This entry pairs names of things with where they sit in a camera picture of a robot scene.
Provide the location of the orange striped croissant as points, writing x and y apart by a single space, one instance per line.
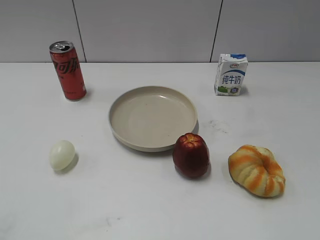
256 170

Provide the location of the beige round plate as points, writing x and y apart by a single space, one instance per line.
152 118

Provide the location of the red apple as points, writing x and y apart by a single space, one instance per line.
191 155

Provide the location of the white blue milk carton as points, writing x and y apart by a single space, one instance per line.
230 74

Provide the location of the white egg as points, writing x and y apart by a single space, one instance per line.
61 155

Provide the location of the red cola can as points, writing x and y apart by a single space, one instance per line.
67 66

